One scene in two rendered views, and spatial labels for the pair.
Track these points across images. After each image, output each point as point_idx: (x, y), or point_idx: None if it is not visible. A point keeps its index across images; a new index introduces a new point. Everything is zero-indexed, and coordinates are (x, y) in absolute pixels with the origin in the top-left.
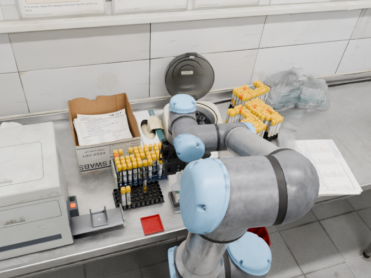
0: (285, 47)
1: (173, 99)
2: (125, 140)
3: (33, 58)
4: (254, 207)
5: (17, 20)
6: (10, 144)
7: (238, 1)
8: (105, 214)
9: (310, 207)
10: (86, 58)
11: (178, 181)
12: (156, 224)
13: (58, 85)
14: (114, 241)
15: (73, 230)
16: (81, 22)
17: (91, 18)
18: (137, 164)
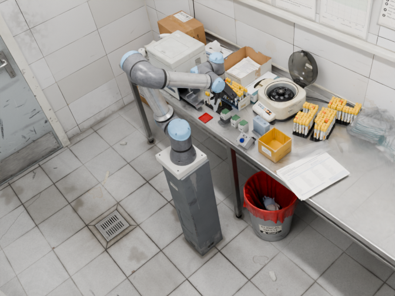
0: (394, 90)
1: (213, 52)
2: (233, 76)
3: (241, 15)
4: (126, 67)
5: None
6: (182, 42)
7: (350, 31)
8: (193, 97)
9: (138, 81)
10: (262, 26)
11: (213, 100)
12: (206, 119)
13: (249, 36)
14: (188, 111)
15: (181, 94)
16: (256, 4)
17: (263, 4)
18: None
